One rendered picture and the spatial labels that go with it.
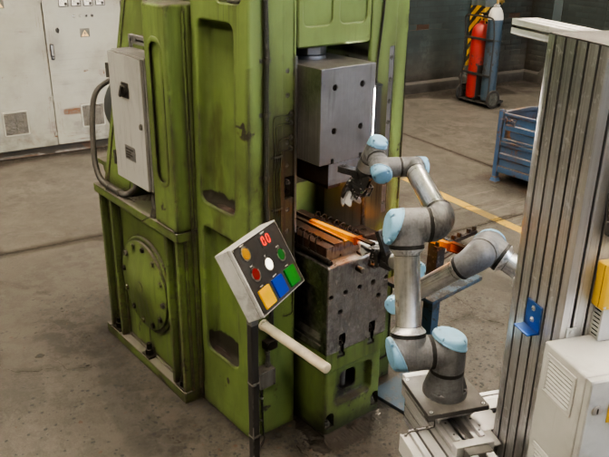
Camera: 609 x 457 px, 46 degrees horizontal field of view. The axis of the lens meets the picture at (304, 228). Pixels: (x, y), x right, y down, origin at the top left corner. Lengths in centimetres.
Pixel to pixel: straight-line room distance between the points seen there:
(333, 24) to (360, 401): 181
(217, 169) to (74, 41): 495
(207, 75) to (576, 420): 202
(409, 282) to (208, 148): 130
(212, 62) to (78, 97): 505
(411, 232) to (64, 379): 244
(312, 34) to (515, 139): 435
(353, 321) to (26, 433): 168
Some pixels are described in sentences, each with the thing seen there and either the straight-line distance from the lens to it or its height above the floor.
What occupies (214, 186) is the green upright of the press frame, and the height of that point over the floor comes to 119.
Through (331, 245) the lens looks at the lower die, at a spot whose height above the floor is 98.
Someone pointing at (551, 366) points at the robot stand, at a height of 118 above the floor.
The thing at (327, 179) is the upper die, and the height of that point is 130.
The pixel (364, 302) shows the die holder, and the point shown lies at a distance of 336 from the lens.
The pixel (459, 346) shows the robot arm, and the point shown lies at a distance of 240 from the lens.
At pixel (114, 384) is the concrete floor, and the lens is 407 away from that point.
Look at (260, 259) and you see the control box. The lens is 271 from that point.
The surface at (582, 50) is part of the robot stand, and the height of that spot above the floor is 200.
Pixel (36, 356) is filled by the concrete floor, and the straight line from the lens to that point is 442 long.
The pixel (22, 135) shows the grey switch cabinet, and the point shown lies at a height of 25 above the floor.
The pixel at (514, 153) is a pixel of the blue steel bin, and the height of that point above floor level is 32.
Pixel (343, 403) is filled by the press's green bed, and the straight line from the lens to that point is 358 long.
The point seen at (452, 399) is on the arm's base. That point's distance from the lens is 249.
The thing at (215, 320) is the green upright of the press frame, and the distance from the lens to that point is 360.
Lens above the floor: 227
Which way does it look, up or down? 23 degrees down
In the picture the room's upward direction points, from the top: 1 degrees clockwise
